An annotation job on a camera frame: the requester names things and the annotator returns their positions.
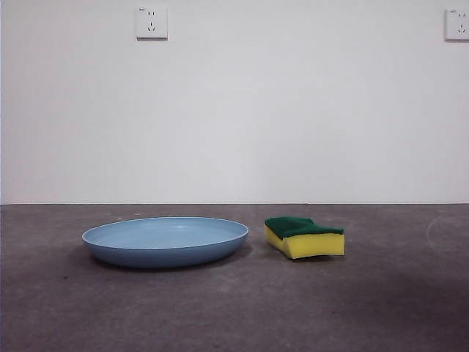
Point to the white wall socket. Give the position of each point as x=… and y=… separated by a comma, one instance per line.
x=458, y=23
x=152, y=22

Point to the yellow and green sponge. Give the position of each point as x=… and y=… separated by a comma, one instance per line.
x=315, y=247

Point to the light blue round plate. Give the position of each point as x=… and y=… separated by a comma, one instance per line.
x=165, y=242

